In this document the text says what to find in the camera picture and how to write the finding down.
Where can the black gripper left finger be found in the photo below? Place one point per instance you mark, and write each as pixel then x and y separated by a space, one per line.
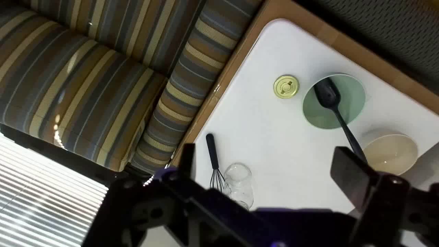
pixel 186 160

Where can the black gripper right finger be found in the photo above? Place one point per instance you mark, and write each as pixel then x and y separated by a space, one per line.
pixel 352 175

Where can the beige brown bowl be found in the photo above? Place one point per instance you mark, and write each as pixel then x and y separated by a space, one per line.
pixel 389 150

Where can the clear glass bottle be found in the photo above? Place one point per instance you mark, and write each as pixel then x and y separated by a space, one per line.
pixel 239 178

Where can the light green blue bowl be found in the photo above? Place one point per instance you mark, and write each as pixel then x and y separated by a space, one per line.
pixel 351 102

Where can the black plastic spoon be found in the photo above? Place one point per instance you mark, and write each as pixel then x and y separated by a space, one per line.
pixel 329 97

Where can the white table top board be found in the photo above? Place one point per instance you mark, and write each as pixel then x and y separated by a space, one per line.
pixel 289 157

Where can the striped sofa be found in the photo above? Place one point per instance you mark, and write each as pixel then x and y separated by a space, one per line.
pixel 114 80

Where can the yellow jar lid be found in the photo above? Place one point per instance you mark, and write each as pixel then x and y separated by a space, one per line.
pixel 285 86

